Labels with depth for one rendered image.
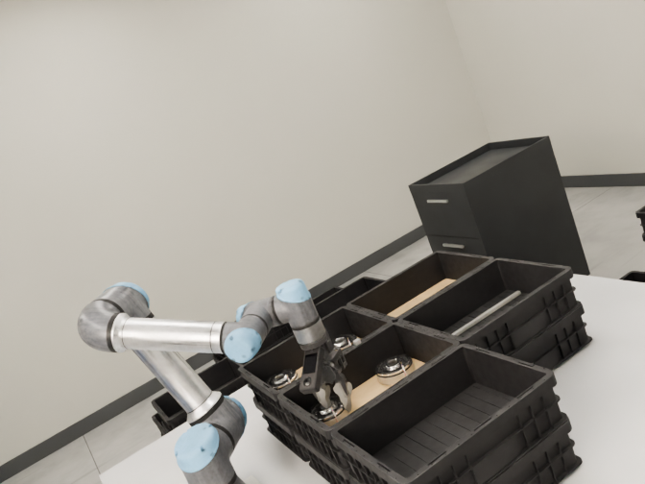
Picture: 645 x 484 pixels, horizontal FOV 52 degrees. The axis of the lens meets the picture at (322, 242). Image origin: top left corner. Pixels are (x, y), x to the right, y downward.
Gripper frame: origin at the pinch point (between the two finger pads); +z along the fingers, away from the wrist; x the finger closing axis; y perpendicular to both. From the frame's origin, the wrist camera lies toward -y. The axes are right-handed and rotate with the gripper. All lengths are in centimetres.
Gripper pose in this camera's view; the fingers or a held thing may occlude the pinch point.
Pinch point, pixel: (339, 410)
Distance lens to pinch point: 173.0
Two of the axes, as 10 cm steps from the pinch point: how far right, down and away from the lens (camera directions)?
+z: 3.7, 9.0, 2.5
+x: -8.7, 2.4, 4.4
